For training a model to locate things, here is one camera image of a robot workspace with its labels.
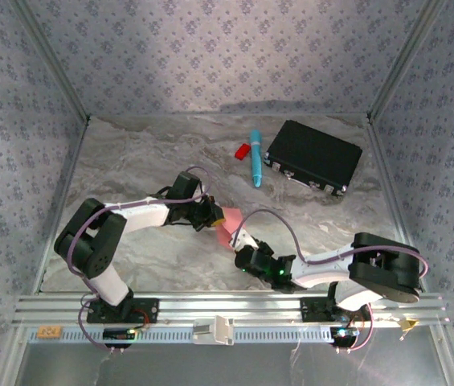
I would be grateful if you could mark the small red block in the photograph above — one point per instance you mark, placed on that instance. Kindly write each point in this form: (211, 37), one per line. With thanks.
(242, 151)

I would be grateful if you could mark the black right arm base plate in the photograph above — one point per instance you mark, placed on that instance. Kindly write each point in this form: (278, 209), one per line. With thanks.
(311, 309)

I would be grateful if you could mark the orange label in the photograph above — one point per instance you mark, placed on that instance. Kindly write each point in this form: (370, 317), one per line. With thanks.
(50, 332)

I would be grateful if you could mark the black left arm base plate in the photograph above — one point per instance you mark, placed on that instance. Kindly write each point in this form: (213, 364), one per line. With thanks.
(95, 315)

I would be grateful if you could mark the light blue pen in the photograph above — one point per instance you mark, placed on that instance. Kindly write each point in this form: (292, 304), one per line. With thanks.
(256, 157)

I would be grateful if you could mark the aluminium mounting rail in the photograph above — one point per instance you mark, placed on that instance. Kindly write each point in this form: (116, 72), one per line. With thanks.
(230, 305)

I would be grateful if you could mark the yellow tape tag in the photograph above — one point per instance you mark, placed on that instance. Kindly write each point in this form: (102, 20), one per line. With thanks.
(409, 323)

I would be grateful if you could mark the aluminium frame bar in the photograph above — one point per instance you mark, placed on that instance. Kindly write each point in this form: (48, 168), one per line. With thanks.
(402, 60)
(11, 358)
(445, 358)
(388, 181)
(68, 181)

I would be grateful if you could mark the white plastic bracket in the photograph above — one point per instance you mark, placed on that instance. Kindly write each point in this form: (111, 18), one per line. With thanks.
(214, 331)

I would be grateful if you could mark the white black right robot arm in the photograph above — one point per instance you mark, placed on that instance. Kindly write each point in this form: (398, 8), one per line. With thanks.
(379, 265)

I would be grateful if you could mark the black hard case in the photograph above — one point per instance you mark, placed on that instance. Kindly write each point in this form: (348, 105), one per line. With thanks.
(315, 157)

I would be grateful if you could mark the black electronics board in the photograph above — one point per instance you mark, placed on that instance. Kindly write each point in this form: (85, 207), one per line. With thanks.
(120, 333)
(345, 333)

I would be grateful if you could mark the pink cloth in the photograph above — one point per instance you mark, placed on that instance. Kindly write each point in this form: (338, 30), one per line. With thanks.
(232, 219)

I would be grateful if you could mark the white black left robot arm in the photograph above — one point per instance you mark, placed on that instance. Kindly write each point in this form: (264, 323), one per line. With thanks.
(90, 249)

